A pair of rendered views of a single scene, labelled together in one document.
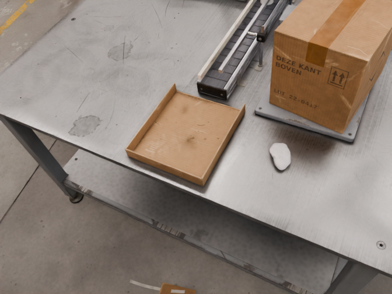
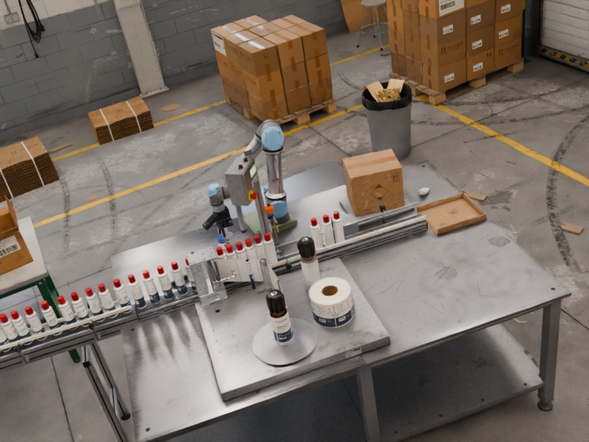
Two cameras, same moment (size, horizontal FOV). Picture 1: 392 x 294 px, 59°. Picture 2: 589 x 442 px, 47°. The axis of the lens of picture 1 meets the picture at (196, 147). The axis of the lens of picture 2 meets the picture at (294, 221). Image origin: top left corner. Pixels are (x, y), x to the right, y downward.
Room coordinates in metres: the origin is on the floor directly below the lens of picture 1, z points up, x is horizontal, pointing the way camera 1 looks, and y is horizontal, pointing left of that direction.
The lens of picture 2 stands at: (3.62, 1.48, 3.06)
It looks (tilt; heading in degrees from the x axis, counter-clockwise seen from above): 33 degrees down; 222
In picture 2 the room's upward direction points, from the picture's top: 11 degrees counter-clockwise
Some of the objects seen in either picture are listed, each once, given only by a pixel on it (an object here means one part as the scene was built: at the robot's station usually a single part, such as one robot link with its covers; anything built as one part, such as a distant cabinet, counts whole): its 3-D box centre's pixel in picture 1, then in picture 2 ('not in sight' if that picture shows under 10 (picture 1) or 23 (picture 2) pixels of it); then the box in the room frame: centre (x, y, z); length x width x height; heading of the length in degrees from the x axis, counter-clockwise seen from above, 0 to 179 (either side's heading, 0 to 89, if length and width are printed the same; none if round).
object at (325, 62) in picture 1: (334, 53); (373, 182); (0.75, -0.44, 0.99); 0.30 x 0.24 x 0.27; 134
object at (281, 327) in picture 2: not in sight; (279, 317); (1.99, -0.20, 1.04); 0.09 x 0.09 x 0.29
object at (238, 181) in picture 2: not in sight; (243, 181); (1.53, -0.71, 1.38); 0.17 x 0.10 x 0.19; 18
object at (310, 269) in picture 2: not in sight; (309, 263); (1.60, -0.31, 1.03); 0.09 x 0.09 x 0.30
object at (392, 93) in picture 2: not in sight; (389, 100); (-1.20, -1.48, 0.50); 0.42 x 0.41 x 0.28; 152
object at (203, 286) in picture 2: not in sight; (206, 275); (1.88, -0.76, 1.01); 0.14 x 0.13 x 0.26; 143
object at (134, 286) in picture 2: not in sight; (136, 291); (2.12, -1.05, 0.98); 0.05 x 0.05 x 0.20
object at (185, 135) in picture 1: (187, 129); (450, 212); (0.69, 0.02, 0.85); 0.30 x 0.26 x 0.04; 143
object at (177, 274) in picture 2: not in sight; (179, 278); (1.94, -0.91, 0.98); 0.05 x 0.05 x 0.20
